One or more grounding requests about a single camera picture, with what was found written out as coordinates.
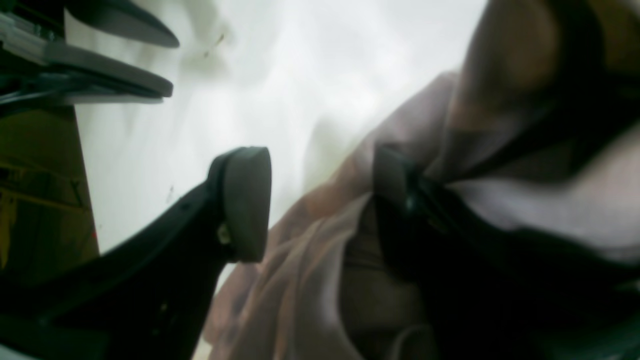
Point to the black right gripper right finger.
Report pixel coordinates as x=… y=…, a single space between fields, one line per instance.
x=500 y=295

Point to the mauve brown T-shirt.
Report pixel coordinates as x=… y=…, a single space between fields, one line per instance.
x=492 y=216

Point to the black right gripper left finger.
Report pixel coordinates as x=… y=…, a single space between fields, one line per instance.
x=148 y=298

